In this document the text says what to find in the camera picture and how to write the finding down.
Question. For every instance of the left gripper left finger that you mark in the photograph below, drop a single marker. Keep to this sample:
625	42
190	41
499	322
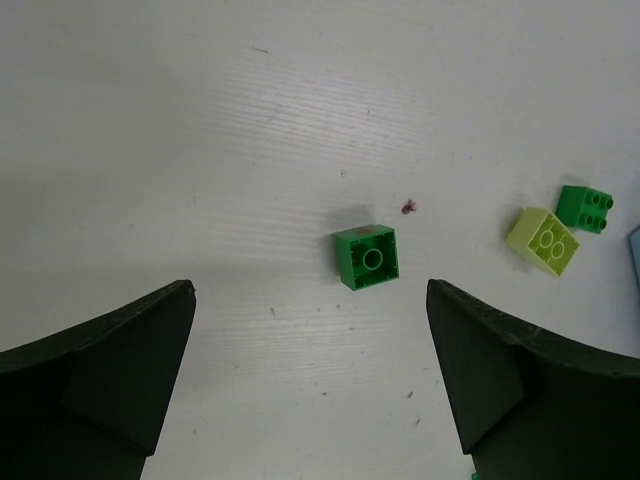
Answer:
89	402

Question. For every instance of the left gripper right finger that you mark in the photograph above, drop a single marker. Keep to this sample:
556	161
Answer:
528	403

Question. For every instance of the small green lego brick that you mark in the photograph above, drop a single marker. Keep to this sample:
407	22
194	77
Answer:
366	256

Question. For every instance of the lime lego brick upside down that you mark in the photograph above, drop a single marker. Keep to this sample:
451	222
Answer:
541	239

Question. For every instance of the blue container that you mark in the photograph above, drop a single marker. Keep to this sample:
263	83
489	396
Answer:
634	246

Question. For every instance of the green lego brick studs up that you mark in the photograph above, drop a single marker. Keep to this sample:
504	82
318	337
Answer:
584	208

